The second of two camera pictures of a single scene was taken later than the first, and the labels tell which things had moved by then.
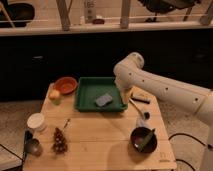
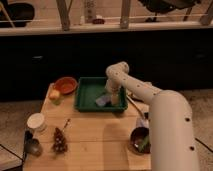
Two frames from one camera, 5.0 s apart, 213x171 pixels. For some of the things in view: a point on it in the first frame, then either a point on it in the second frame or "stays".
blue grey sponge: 104,99 stays
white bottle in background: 90,16 stays
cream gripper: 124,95 to 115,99
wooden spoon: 136,106 stays
